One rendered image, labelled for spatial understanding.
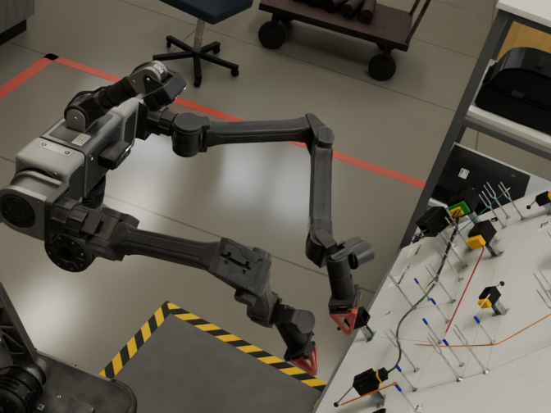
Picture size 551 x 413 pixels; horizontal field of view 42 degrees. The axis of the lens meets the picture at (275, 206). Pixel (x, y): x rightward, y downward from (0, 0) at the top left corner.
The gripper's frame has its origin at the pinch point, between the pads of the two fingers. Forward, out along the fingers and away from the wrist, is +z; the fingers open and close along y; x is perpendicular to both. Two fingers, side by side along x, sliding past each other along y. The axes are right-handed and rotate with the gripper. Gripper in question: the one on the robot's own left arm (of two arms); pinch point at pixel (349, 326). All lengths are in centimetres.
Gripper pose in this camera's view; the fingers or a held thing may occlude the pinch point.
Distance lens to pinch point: 184.6
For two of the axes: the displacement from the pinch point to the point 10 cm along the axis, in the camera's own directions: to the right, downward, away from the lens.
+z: 2.0, 9.2, 3.3
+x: -9.5, 1.1, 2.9
